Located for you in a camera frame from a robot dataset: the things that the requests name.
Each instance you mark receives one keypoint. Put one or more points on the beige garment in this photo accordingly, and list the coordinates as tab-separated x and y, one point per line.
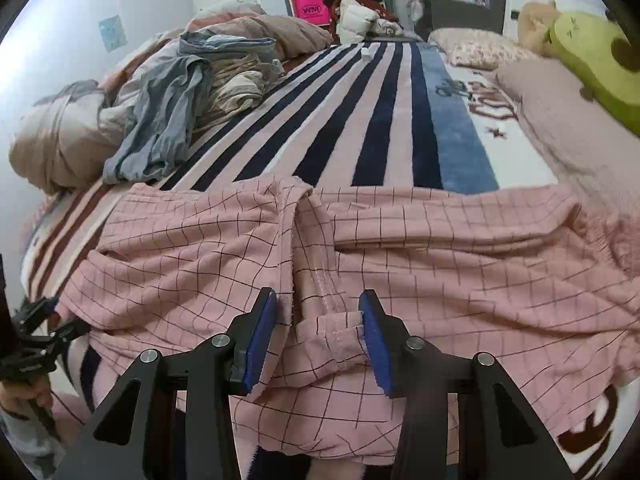
235	90

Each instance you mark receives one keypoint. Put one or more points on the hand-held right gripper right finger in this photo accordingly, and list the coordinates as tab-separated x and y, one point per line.
377	345

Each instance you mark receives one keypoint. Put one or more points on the striped plush blanket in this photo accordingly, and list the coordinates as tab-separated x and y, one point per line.
380	125

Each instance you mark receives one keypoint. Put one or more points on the person's left hand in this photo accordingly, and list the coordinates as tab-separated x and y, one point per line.
20	400

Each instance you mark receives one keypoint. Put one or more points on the person's left forearm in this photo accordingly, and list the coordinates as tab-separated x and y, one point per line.
25	445

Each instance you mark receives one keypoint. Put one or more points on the red garment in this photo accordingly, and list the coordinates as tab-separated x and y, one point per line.
372	7

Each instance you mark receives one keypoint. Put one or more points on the brown plush toy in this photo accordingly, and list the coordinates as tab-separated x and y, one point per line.
532	25

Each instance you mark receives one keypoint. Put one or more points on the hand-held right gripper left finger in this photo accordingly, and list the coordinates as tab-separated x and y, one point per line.
260	340

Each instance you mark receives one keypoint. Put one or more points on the pink pillow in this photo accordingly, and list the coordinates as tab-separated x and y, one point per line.
565	110

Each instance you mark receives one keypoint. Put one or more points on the blue wall poster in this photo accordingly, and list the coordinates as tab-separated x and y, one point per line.
111	33

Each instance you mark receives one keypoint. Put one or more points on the pink shopping bag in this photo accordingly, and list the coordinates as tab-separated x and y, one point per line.
311	9

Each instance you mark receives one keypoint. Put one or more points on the floral pillow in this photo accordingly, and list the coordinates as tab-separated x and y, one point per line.
475	47

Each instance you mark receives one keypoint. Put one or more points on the white puffer jacket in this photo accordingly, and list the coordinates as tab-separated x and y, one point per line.
355	22

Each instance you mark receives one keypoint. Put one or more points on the blue-grey garment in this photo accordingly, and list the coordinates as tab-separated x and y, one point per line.
160	125

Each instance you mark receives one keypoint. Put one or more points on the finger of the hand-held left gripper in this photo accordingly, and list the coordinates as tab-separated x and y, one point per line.
62	335
37	312

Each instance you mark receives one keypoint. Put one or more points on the small white item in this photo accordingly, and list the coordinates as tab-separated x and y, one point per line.
366	54

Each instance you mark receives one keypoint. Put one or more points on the green avocado plush toy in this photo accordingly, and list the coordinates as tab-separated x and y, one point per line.
595	60

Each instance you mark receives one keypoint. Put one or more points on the dark shelf unit with desk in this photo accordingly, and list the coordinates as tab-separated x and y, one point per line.
450	15

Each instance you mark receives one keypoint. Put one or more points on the pink and grey duvet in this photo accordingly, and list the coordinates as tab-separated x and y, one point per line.
60	140

